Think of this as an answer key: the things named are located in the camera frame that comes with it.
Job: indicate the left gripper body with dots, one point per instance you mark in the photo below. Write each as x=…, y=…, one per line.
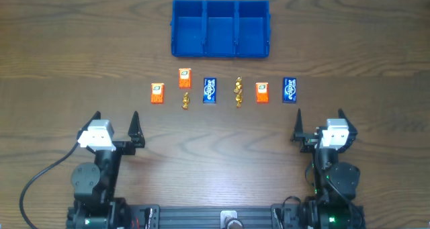
x=124, y=147

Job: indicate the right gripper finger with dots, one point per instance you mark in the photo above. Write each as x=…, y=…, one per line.
x=298, y=126
x=352, y=131

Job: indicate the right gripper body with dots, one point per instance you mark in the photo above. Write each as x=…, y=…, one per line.
x=309, y=142

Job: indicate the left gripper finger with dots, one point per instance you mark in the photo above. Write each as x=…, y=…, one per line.
x=136, y=131
x=91, y=119

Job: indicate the orange candy box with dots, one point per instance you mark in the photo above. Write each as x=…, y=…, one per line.
x=262, y=93
x=184, y=78
x=157, y=94

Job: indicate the gold candy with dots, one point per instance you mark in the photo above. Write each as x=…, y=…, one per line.
x=238, y=84
x=238, y=99
x=185, y=100

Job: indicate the blue candy pack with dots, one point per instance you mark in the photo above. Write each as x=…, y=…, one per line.
x=289, y=90
x=209, y=90

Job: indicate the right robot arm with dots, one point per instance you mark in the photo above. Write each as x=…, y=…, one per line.
x=339, y=182

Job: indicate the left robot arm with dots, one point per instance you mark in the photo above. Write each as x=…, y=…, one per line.
x=100, y=175

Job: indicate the blue tray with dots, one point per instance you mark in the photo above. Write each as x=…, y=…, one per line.
x=220, y=27

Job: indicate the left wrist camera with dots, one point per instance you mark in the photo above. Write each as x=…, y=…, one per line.
x=97, y=135

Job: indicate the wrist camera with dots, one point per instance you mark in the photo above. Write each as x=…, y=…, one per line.
x=97, y=135
x=334, y=133

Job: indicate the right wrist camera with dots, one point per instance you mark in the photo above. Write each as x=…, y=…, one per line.
x=334, y=133

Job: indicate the mounting rail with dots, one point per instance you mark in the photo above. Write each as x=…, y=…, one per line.
x=195, y=217

